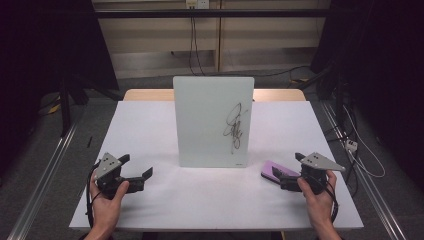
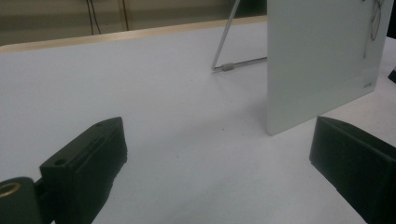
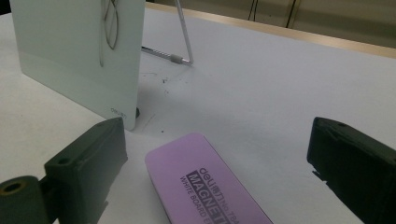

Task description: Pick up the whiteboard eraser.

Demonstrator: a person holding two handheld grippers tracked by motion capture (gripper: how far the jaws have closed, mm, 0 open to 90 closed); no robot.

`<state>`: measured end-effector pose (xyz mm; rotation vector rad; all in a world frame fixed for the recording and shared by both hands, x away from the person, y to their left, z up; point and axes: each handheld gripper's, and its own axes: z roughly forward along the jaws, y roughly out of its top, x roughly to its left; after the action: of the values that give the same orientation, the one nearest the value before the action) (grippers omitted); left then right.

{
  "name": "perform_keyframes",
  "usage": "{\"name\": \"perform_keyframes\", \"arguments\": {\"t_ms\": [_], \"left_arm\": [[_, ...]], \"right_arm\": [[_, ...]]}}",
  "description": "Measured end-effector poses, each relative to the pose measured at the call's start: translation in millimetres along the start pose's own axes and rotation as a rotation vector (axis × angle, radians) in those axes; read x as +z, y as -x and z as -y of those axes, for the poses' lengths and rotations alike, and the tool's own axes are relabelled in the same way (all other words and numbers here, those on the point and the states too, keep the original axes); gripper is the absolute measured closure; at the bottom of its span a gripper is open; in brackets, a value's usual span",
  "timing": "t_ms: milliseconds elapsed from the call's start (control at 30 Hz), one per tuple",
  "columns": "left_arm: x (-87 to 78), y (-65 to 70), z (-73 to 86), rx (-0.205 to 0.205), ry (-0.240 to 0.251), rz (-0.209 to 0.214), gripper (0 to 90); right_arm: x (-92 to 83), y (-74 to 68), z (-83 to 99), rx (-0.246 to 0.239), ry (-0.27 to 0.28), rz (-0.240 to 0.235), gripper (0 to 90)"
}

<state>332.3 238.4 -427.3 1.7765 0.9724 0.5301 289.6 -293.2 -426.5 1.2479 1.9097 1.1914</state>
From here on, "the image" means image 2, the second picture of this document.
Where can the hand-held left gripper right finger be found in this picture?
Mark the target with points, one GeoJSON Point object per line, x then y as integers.
{"type": "Point", "coordinates": [361, 168]}

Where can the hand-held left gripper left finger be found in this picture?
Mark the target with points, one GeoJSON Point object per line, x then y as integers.
{"type": "Point", "coordinates": [84, 161]}

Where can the white glass writing board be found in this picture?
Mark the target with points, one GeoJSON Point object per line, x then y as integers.
{"type": "Point", "coordinates": [317, 62]}

